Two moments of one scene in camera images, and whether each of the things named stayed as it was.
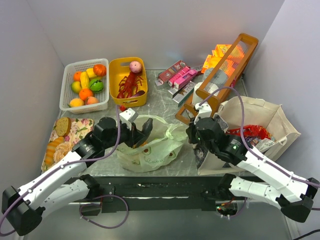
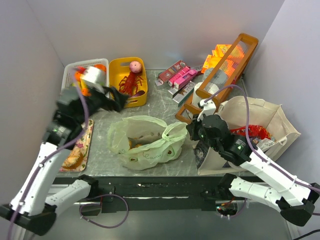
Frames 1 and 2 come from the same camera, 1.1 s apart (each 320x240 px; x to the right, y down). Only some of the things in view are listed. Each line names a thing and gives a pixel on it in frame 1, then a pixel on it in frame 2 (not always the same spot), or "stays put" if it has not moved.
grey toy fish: [147, 127] to [144, 138]
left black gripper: [135, 133] to [104, 99]
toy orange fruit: [84, 93] stays put
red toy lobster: [126, 85] stays put
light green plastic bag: [162, 147] stays put
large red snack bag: [251, 131] stays put
